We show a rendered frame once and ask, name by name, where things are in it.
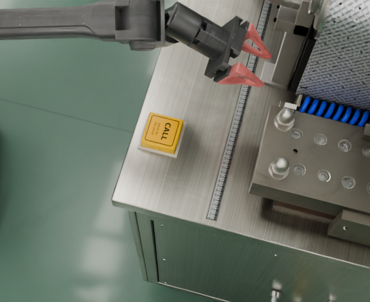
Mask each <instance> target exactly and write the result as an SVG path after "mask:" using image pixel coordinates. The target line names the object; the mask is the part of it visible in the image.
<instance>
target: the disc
mask: <svg viewBox="0 0 370 302"><path fill-rule="evenodd" d="M331 1H332V0H327V2H326V6H325V9H324V12H323V15H322V18H321V21H320V24H319V26H318V28H317V29H314V39H315V40H316V39H318V37H319V36H320V33H321V30H322V28H323V25H324V23H325V20H326V17H327V14H328V10H329V7H330V3H331Z"/></svg>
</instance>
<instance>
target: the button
mask: <svg viewBox="0 0 370 302"><path fill-rule="evenodd" d="M182 127H183V120H181V119H177V118H174V117H169V116H165V115H162V114H157V113H153V112H150V115H149V118H148V121H147V124H146V127H145V130H144V133H143V136H142V140H141V144H142V146H144V147H148V148H151V149H155V150H160V151H163V152H167V153H171V154H174V153H175V151H176V147H177V145H178V141H179V137H180V134H181V130H182Z"/></svg>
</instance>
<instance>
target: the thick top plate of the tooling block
mask: <svg viewBox="0 0 370 302"><path fill-rule="evenodd" d="M282 109H283V107H278V106H275V105H271V106H270V110H269V113H268V115H267V119H266V124H265V127H264V131H263V136H262V139H261V144H260V148H259V151H258V156H257V161H256V164H255V168H254V173H253V176H252V181H251V186H250V189H249V194H253V195H257V196H260V197H265V198H269V199H272V200H276V201H280V202H283V203H287V204H292V205H295V206H299V207H303V208H306V209H311V210H315V211H318V212H322V213H327V214H330V215H334V216H337V215H338V214H339V213H340V212H341V211H342V209H347V210H351V211H354V212H359V213H363V214H366V215H370V141H369V140H365V139H362V138H361V137H362V131H363V127H360V126H356V125H351V124H348V123H344V122H339V121H336V120H332V119H327V118H324V117H319V116H314V115H311V114H307V113H302V112H299V111H295V114H294V119H295V120H294V125H293V127H292V128H291V130H289V131H280V130H278V129H277V128H276V127H275V125H274V119H275V117H276V115H277V114H278V113H279V112H280V111H281V110H282ZM279 157H285V158H286V159H287V160H288V162H289V167H290V170H289V174H288V176H287V177H286V178H285V179H283V180H275V179H273V178H272V177H271V176H270V174H269V171H268V169H269V165H270V164H271V163H272V162H273V161H274V160H275V159H276V158H279Z"/></svg>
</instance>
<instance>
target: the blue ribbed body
mask: <svg viewBox="0 0 370 302"><path fill-rule="evenodd" d="M319 102H320V101H319V99H317V98H316V99H315V100H313V102H312V103H311V98H310V97H309V96H307V97H306V98H305V100H304V101H301V104H300V109H299V111H300V112H302V113H304V112H305V113H307V114H314V116H319V117H320V116H321V115H322V117H324V118H327V119H329V118H330V119H332V120H336V121H337V120H339V122H344V123H345V122H346V123H348V124H351V125H354V124H355V125H356V126H360V127H363V126H365V124H366V123H368V124H370V117H369V111H365V112H364V114H363V116H361V110H360V109H357V110H356V111H355V113H352V112H353V108H352V107H348V108H347V110H346V111H344V106H343V105H340V106H339V107H338V109H336V104H335V103H334V102H333V103H331V105H330V106H329V107H327V101H323V102H322V103H321V105H319Z"/></svg>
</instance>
